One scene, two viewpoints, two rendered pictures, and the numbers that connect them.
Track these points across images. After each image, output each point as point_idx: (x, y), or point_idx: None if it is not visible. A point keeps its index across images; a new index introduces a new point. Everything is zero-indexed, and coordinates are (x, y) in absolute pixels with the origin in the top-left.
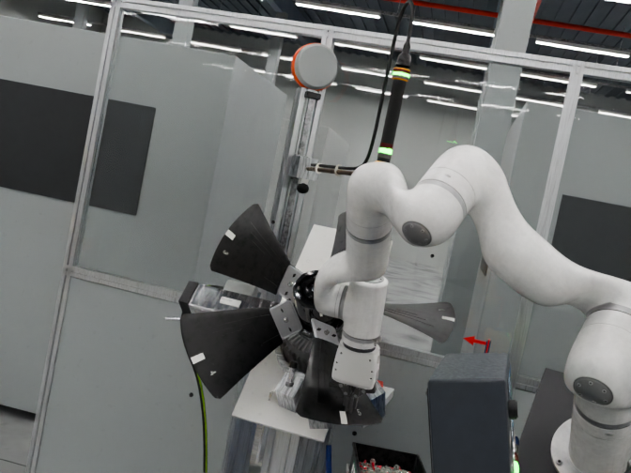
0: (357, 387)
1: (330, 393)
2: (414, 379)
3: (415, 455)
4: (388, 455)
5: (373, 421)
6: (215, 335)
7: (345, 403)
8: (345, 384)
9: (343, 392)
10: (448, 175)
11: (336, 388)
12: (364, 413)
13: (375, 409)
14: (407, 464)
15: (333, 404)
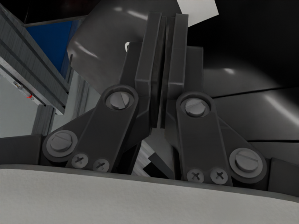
0: (85, 174)
1: (285, 100)
2: None
3: (27, 22)
4: (81, 4)
5: (82, 38)
6: None
7: (192, 56)
8: (211, 179)
9: (215, 108)
10: None
11: (253, 138)
12: (116, 60)
13: (100, 91)
14: (45, 2)
15: (259, 42)
